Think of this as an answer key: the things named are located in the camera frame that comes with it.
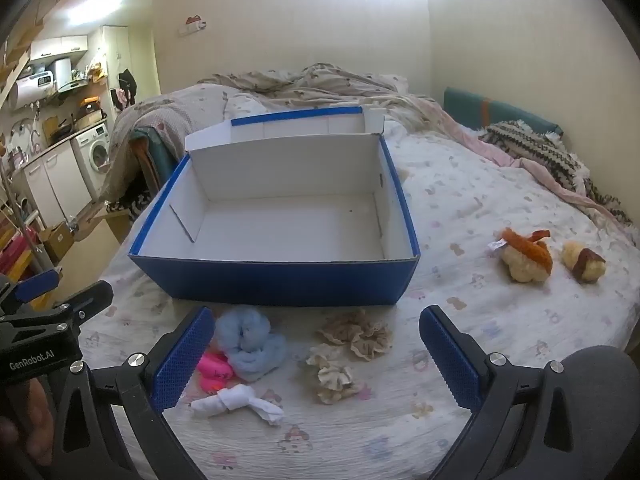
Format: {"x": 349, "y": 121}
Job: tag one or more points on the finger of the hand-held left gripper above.
{"x": 40, "y": 284}
{"x": 87, "y": 300}

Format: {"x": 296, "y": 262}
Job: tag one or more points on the white washing machine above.
{"x": 95, "y": 152}

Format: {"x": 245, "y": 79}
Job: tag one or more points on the wall hook with red item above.
{"x": 194, "y": 24}

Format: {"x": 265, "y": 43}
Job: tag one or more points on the blue cardboard box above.
{"x": 280, "y": 280}

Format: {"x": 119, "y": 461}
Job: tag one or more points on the white range hood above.
{"x": 62, "y": 74}

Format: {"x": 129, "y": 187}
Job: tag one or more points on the light blue fluffy scrunchie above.
{"x": 255, "y": 355}

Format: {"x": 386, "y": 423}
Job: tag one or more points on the pink blanket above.
{"x": 500, "y": 152}

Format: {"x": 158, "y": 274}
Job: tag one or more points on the brown sushi plush toy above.
{"x": 582, "y": 262}

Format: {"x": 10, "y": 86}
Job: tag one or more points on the black and cream knitted blanket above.
{"x": 540, "y": 150}

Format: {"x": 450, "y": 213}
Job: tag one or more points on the clear plastic packet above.
{"x": 225, "y": 400}

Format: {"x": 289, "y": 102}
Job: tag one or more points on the white water heater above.
{"x": 30, "y": 89}

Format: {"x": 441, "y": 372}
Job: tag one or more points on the pink soft toy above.
{"x": 215, "y": 367}

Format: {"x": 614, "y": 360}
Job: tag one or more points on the white kitchen cabinet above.
{"x": 55, "y": 182}

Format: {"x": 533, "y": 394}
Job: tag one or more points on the pink hanging cloth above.
{"x": 119, "y": 99}

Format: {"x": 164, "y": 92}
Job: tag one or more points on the metal pole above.
{"x": 22, "y": 220}

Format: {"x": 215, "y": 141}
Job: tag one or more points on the orange container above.
{"x": 90, "y": 103}

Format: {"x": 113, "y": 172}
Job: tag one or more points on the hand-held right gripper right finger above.
{"x": 450, "y": 355}

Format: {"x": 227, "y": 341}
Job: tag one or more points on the black hanging garment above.
{"x": 128, "y": 82}

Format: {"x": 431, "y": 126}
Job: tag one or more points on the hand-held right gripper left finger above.
{"x": 181, "y": 360}

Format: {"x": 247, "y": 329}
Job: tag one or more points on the white wall cabinets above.
{"x": 57, "y": 47}

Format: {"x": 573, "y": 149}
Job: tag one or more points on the shrimp sushi plush toy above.
{"x": 525, "y": 260}

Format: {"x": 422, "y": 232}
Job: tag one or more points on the cream scrunchie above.
{"x": 332, "y": 375}

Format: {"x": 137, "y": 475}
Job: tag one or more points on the teal bed footboard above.
{"x": 157, "y": 160}

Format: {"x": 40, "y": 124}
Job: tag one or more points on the person's left hand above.
{"x": 22, "y": 420}

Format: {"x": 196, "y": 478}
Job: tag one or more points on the red bag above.
{"x": 15, "y": 255}

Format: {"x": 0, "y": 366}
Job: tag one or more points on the teal bed headboard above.
{"x": 490, "y": 110}

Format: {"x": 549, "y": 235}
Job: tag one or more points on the black and white striped cloth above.
{"x": 131, "y": 205}

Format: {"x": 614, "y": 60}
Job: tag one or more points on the beige patterned quilt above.
{"x": 300, "y": 85}

